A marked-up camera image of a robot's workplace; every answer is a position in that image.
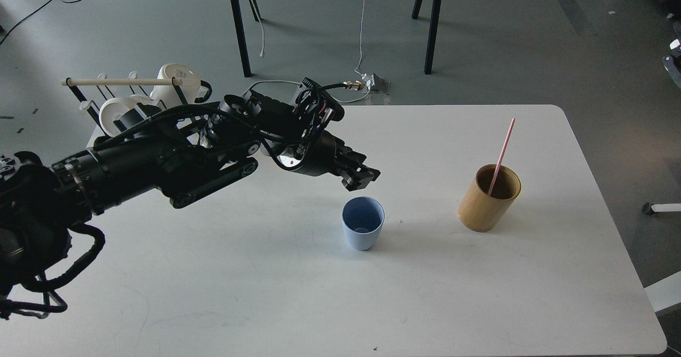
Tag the floor power socket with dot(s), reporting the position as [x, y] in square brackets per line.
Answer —
[374, 84]

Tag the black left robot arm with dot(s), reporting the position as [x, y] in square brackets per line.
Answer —
[187, 152]

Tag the white mug upper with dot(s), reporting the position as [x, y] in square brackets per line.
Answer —
[192, 88]

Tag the bamboo cylinder holder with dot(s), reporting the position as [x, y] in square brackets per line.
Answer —
[488, 198]

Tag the black wire mug rack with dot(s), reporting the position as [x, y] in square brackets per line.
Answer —
[93, 93]

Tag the black table leg right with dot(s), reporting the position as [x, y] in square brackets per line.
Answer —
[432, 31]

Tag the black table leg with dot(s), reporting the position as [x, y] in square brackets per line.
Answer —
[240, 32]
[432, 31]

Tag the black table leg left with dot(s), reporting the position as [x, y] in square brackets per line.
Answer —
[240, 32]

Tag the blue plastic cup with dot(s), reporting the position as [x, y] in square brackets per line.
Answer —
[362, 219]

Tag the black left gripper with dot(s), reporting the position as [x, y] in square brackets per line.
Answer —
[329, 154]

